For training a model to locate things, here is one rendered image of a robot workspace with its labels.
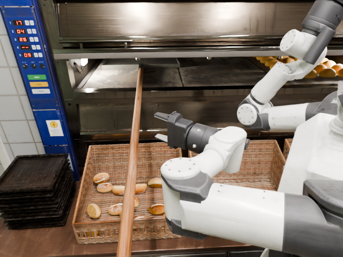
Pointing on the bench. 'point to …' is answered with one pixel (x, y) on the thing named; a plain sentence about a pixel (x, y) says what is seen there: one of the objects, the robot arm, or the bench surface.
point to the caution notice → (54, 128)
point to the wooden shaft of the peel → (130, 179)
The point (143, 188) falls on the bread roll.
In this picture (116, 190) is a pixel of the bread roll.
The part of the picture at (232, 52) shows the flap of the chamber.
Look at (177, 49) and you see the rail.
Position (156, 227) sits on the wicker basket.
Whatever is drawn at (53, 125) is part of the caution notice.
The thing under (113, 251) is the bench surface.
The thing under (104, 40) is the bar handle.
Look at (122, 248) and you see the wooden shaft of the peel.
